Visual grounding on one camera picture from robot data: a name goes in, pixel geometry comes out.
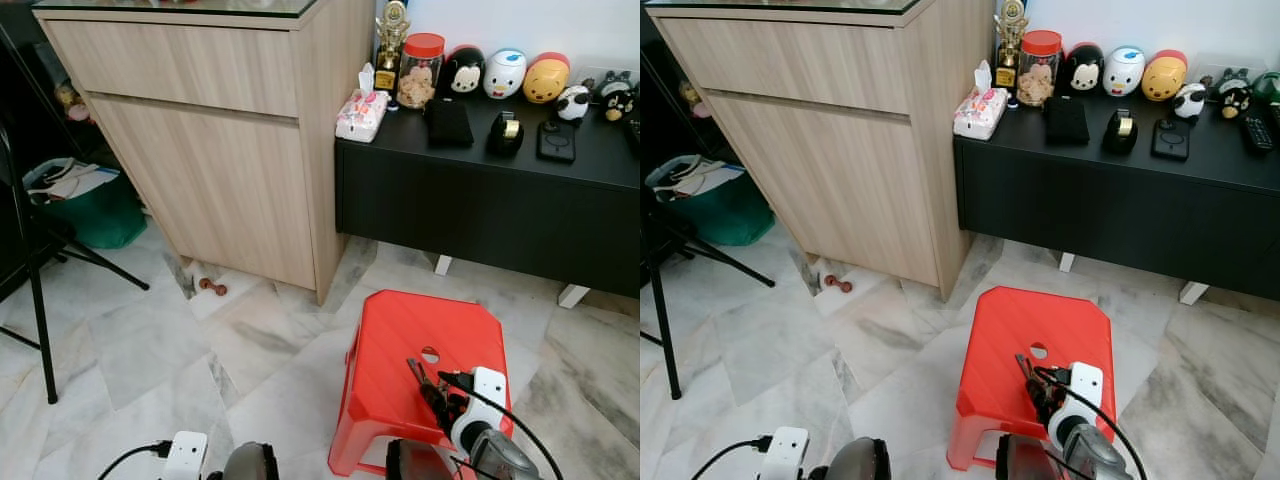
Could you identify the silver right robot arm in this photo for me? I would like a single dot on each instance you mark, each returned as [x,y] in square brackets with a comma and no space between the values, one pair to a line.
[505,460]
[1095,455]

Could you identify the red plastic stool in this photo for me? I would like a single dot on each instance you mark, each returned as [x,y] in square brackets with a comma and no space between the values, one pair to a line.
[400,340]
[1020,330]

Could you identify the white sideboard leg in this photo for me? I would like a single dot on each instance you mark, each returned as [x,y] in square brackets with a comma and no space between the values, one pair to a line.
[442,265]
[1193,293]
[1066,262]
[573,296]

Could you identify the black low sideboard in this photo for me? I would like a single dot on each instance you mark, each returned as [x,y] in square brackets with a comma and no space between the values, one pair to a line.
[480,210]
[1100,210]

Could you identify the small brown dumbbell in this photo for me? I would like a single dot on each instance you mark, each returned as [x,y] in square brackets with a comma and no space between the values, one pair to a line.
[837,284]
[213,288]

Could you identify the black tape dispenser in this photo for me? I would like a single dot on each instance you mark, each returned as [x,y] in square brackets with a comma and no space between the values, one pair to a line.
[1120,133]
[505,135]

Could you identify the black wallet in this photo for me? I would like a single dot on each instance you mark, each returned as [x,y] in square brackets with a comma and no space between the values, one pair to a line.
[1067,121]
[449,123]

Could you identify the black square charger pad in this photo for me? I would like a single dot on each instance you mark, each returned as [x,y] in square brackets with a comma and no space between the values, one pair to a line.
[557,142]
[1170,140]

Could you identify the pink white tissue pack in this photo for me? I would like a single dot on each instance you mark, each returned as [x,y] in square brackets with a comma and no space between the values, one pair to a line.
[979,110]
[360,112]

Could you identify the light wood cabinet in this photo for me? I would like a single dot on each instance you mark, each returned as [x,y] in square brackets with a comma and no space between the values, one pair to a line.
[220,170]
[840,170]

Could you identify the clear jar with red lid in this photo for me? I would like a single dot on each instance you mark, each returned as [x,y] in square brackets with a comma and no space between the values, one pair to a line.
[419,75]
[1039,72]

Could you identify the black mouse plush toy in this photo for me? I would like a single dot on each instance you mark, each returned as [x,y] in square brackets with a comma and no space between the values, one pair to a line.
[463,72]
[1082,70]

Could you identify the small black white plush toy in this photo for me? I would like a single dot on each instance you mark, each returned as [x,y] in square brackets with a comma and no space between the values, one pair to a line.
[1190,101]
[573,103]

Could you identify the white duck plush toy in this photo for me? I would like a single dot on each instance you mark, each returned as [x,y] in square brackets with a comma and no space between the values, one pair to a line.
[1125,72]
[505,74]

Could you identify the black remote control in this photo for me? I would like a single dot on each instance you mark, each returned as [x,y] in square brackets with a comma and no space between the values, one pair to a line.
[1258,132]
[635,132]

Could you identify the yellow bear plush toy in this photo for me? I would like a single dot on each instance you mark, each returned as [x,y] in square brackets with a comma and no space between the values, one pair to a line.
[1165,77]
[546,80]

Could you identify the green bag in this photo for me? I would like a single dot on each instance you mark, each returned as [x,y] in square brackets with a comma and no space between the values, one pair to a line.
[100,222]
[725,218]

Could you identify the white papers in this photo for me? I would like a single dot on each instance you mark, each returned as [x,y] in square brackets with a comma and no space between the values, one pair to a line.
[75,180]
[700,177]

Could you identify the black round plush toy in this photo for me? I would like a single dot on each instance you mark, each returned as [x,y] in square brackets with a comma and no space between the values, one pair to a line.
[1235,95]
[616,98]

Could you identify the gold trophy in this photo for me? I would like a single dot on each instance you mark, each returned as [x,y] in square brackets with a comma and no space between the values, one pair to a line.
[391,40]
[1011,38]

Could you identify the green plush toy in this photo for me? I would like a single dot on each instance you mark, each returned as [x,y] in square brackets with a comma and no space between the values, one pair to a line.
[1269,90]

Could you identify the small pink toy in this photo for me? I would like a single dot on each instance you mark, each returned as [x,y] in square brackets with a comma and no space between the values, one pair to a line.
[692,98]
[70,103]

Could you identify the black metal chair frame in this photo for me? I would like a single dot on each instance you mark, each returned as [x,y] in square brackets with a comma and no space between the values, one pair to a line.
[42,340]
[668,340]

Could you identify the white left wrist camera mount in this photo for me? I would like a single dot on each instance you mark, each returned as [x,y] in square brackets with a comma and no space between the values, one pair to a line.
[185,458]
[784,455]

